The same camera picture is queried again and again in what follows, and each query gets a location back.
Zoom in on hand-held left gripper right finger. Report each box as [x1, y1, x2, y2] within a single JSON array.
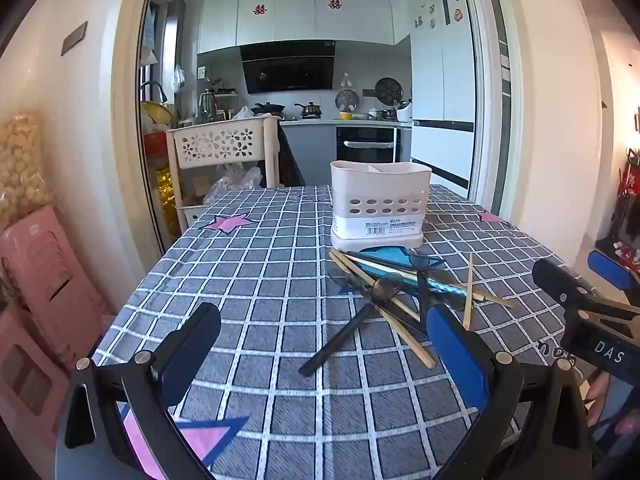
[[425, 305, 594, 480]]

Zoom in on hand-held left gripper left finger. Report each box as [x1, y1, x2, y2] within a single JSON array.
[[55, 302, 223, 480]]

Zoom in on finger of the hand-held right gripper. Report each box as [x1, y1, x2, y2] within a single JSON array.
[[531, 258, 594, 319], [587, 250, 640, 304]]

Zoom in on wooden chopstick with blue band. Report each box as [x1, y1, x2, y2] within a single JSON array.
[[344, 252, 517, 308]]

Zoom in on white plastic utensil holder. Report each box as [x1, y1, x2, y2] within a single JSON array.
[[329, 160, 433, 252]]

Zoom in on person's right hand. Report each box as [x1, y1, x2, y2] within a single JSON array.
[[585, 374, 640, 436]]

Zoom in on red and black bag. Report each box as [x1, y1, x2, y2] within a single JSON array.
[[596, 148, 640, 264]]

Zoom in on grey checked tablecloth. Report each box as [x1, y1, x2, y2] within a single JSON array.
[[92, 184, 616, 480]]

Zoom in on gold foil package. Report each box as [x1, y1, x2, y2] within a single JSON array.
[[155, 168, 179, 231]]

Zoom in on pink plastic stool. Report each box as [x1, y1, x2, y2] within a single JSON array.
[[0, 207, 117, 376], [0, 310, 72, 453]]

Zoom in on clear plastic bag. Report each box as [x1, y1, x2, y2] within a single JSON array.
[[202, 164, 264, 206]]

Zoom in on red box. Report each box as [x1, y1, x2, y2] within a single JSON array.
[[144, 132, 169, 161]]

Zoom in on beige flower-cutout plastic trolley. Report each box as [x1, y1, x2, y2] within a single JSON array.
[[165, 116, 282, 236]]

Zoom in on white refrigerator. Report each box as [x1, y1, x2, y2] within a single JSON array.
[[406, 0, 477, 192]]

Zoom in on grey kitchen base cabinet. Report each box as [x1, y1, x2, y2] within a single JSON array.
[[279, 124, 338, 187]]

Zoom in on black built-in oven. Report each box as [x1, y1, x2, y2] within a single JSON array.
[[336, 126, 399, 164]]

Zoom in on yellow bowl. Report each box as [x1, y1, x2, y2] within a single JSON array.
[[140, 101, 174, 124]]

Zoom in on clear bag of pale nuts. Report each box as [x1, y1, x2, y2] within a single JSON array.
[[0, 112, 54, 231]]

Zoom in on round black pan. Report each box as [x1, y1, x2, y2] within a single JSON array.
[[375, 77, 404, 106]]

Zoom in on curved metal faucet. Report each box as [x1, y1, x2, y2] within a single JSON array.
[[140, 80, 169, 106]]

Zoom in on black range hood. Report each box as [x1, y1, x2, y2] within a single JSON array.
[[240, 40, 336, 95]]

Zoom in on grey wall switch plate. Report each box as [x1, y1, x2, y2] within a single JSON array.
[[59, 21, 89, 57]]

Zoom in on white wall cabinets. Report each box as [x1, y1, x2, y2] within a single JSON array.
[[197, 0, 412, 55]]

